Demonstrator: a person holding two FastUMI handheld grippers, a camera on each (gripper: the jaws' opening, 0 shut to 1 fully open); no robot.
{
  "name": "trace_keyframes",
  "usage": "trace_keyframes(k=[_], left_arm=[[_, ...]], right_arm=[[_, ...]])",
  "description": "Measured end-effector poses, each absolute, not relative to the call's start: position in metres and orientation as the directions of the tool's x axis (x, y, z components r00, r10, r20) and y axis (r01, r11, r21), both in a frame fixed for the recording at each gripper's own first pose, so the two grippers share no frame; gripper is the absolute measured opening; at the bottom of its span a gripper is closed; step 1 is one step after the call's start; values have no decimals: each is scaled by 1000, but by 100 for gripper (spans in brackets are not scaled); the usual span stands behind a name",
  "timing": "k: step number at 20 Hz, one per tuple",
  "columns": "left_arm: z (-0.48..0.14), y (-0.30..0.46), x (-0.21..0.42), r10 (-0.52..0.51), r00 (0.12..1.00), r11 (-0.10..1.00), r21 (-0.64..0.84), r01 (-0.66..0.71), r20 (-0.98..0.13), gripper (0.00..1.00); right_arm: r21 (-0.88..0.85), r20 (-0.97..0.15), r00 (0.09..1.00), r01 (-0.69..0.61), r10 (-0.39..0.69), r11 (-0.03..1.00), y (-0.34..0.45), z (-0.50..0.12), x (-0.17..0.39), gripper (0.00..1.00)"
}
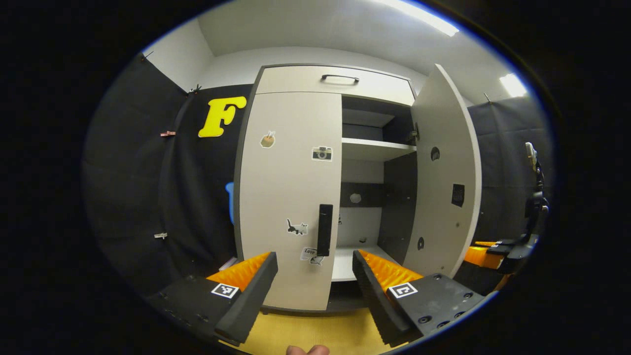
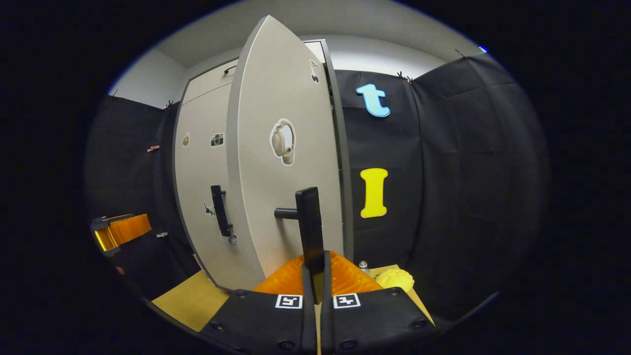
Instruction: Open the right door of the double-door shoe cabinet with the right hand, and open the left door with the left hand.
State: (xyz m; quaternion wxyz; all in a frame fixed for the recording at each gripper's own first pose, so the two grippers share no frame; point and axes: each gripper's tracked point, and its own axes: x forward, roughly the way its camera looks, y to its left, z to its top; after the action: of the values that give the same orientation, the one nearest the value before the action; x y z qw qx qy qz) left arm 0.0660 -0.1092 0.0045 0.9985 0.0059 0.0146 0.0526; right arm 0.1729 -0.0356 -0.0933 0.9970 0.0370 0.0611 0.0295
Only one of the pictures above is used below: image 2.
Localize white double-door shoe cabinet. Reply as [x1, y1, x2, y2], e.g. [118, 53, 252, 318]
[173, 38, 354, 292]

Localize black backdrop cloth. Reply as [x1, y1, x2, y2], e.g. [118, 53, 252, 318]
[84, 94, 203, 301]
[335, 52, 550, 321]

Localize white cabinet top flap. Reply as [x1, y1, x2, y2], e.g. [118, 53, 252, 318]
[183, 58, 238, 105]

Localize black door handle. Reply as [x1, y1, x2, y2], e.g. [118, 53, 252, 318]
[274, 187, 326, 304]
[210, 185, 233, 239]

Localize yellow crumpled item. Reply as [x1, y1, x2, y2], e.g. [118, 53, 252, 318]
[375, 269, 415, 293]

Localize white cabinet door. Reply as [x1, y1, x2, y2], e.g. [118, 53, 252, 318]
[174, 83, 267, 292]
[227, 15, 346, 291]

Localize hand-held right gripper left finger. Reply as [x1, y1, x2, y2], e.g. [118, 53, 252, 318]
[200, 255, 317, 355]

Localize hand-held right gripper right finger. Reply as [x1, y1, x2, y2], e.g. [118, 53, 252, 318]
[320, 250, 437, 355]

